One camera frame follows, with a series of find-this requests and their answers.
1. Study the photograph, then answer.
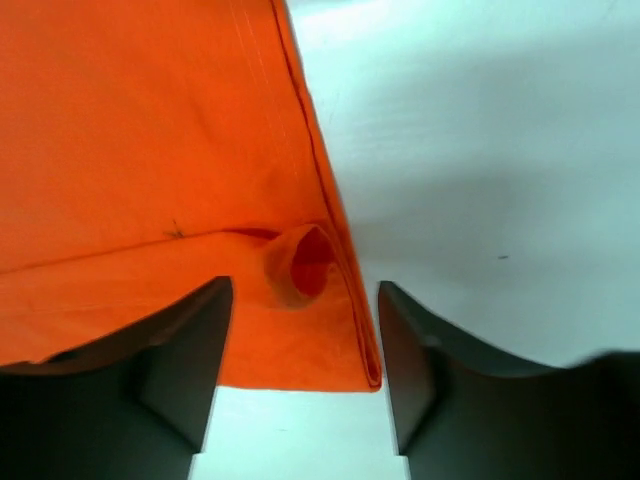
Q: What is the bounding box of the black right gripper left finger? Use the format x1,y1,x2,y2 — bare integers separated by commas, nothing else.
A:
1,277,233,479

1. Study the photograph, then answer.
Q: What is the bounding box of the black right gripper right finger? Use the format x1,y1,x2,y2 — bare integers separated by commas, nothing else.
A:
377,281,639,479

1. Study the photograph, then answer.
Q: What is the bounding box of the orange t shirt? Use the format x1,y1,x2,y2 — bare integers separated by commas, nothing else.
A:
1,1,382,392

